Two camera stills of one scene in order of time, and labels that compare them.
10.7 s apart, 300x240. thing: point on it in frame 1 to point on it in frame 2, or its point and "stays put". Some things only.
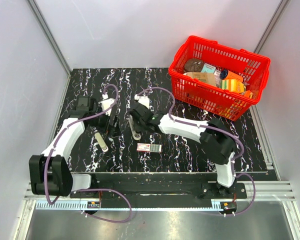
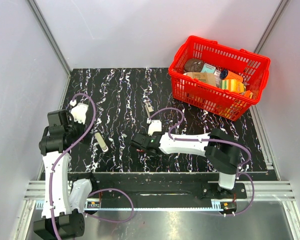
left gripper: [113, 130] to [82, 127]
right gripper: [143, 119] to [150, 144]
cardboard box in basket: [207, 77] stays put
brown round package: [194, 65] stays put
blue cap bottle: [223, 74] stays put
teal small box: [208, 68] stays put
